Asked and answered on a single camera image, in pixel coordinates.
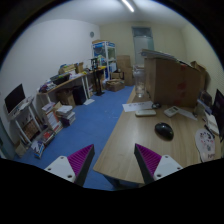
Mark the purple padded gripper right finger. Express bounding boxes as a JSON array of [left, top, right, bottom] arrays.
[[134, 144, 182, 184]]

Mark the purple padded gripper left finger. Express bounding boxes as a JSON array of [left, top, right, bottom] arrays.
[[45, 144, 95, 186]]

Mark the black computer mouse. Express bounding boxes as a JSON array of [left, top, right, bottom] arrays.
[[155, 122, 174, 140]]

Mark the white flat remote device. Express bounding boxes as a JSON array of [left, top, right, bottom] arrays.
[[135, 110, 156, 117]]

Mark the stacked books pile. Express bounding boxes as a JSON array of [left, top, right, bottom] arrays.
[[56, 105, 75, 126]]

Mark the white patterned hand fan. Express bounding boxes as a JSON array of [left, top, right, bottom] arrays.
[[195, 129, 215, 162]]

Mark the small black round object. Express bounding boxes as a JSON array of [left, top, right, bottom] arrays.
[[152, 103, 161, 109]]

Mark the white paper sheet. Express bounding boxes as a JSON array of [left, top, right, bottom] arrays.
[[123, 101, 152, 112]]

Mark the black computer tower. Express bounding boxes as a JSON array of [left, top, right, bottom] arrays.
[[72, 86, 86, 105]]

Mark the white shelving rack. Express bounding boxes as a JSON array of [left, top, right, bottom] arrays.
[[5, 96, 42, 145]]

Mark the long wooden side desk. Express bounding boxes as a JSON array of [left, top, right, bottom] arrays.
[[36, 65, 108, 104]]

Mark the large brown cardboard box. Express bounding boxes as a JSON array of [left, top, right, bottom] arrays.
[[144, 58, 205, 108]]

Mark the cardboard box on floor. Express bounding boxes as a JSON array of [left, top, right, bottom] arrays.
[[106, 80, 125, 92]]

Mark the black monitor right edge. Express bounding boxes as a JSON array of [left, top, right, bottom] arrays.
[[212, 90, 224, 139]]

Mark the black monitor on shelf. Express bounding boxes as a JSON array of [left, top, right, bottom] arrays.
[[5, 85, 25, 113]]

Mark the clear glass jar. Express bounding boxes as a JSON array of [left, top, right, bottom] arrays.
[[133, 66, 146, 98]]

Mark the stacked cardboard boxes corner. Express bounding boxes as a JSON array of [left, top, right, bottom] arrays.
[[117, 55, 134, 86]]

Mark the grey door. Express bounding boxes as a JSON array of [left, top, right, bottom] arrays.
[[132, 27, 154, 65]]

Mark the ceiling fluorescent light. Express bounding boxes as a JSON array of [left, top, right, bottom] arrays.
[[121, 0, 134, 13]]

